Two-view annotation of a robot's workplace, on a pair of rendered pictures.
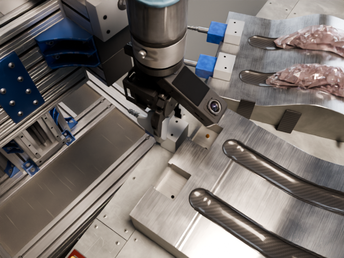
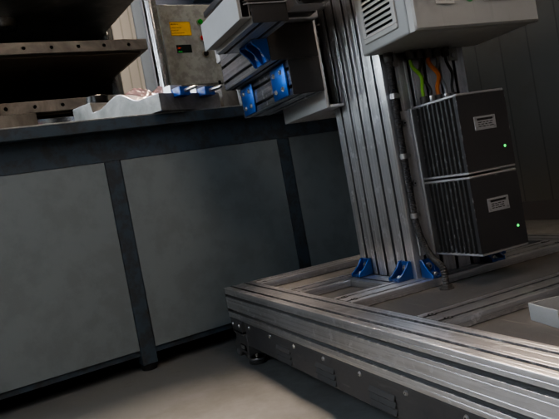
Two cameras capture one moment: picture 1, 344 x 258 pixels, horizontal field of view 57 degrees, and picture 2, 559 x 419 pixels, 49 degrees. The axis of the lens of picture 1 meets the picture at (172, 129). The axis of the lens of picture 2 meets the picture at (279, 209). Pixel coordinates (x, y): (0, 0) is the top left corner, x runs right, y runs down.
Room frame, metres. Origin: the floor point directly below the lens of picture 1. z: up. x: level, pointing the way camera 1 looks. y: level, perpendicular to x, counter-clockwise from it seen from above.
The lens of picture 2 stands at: (2.25, 0.95, 0.51)
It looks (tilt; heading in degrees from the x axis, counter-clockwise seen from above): 2 degrees down; 205
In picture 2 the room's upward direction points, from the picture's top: 10 degrees counter-clockwise
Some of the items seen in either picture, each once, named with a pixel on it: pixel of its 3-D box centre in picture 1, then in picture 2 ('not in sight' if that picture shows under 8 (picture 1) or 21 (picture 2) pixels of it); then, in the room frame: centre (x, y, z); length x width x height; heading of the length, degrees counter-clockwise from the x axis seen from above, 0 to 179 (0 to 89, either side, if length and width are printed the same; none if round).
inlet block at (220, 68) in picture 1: (201, 65); (208, 91); (0.46, -0.07, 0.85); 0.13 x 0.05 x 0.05; 73
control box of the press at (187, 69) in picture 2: not in sight; (205, 152); (-0.47, -0.67, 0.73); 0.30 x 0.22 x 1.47; 146
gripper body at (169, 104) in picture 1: (156, 76); not in sight; (0.32, 0.02, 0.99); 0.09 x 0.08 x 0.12; 58
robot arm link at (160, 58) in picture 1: (157, 42); not in sight; (0.32, 0.02, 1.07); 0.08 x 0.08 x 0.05
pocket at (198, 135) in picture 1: (203, 137); not in sight; (0.28, -0.06, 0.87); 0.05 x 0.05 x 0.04; 56
